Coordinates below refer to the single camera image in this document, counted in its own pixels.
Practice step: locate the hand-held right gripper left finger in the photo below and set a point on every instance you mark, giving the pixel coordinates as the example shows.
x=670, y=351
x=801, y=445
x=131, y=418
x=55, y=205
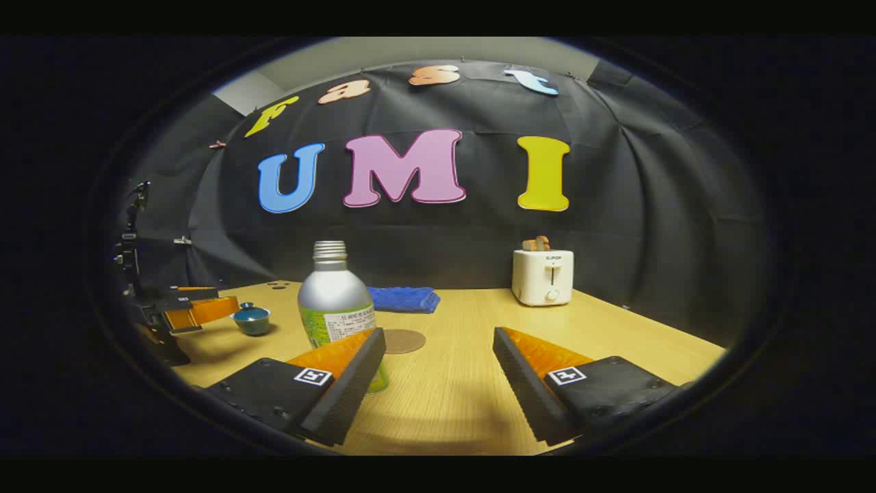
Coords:
x=349, y=390

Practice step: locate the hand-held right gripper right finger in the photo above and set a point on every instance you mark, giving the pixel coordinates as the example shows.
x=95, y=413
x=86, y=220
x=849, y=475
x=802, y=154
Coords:
x=527, y=390

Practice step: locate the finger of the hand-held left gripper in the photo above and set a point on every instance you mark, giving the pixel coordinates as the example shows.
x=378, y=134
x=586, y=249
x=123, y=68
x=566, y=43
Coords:
x=205, y=313
x=195, y=293

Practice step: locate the blue teacup lid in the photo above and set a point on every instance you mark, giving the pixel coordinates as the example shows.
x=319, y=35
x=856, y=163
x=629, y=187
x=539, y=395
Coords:
x=250, y=313

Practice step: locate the round brown coaster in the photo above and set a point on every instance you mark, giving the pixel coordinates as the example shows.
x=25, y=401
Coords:
x=407, y=341

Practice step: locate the silver water bottle green label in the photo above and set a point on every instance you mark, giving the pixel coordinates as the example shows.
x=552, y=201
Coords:
x=332, y=301

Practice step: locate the blue towel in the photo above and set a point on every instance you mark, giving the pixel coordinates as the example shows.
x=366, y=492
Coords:
x=404, y=299

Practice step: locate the white toaster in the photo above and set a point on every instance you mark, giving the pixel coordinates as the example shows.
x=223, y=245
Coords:
x=540, y=277

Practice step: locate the bread slice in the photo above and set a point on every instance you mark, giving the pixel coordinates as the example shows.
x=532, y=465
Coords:
x=536, y=244

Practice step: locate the black backdrop cloth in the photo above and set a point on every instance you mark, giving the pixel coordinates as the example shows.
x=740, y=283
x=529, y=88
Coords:
x=479, y=239

